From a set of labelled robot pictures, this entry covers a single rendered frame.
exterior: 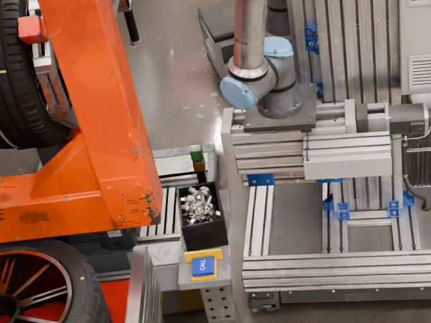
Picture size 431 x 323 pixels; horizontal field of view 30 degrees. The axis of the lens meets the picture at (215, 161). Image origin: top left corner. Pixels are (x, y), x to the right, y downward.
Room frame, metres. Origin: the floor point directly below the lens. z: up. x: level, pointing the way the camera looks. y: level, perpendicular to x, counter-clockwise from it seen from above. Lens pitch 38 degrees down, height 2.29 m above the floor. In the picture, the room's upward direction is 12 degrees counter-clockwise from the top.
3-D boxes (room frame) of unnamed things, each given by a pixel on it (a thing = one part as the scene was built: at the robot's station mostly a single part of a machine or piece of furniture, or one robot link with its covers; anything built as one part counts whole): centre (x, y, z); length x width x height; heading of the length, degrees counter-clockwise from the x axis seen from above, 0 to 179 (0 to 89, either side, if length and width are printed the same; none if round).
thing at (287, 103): (2.08, -0.24, 0.87); 0.15 x 0.15 x 0.10
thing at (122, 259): (2.29, 0.54, 0.26); 0.42 x 0.18 x 0.35; 82
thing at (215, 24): (3.63, -0.29, 0.17); 0.43 x 0.36 x 0.34; 97
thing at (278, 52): (2.07, -0.23, 0.98); 0.13 x 0.12 x 0.14; 134
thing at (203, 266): (1.79, 0.11, 0.47); 0.07 x 0.07 x 0.02; 82
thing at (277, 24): (2.56, -0.35, 0.87); 0.15 x 0.15 x 0.10
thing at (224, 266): (1.96, 0.08, 0.44); 0.43 x 0.17 x 0.03; 172
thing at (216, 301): (1.93, 0.09, 0.21); 0.10 x 0.10 x 0.42; 82
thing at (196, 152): (2.15, 0.06, 0.64); 0.04 x 0.04 x 0.04; 82
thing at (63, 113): (2.64, 0.46, 0.85); 0.54 x 0.07 x 0.54; 172
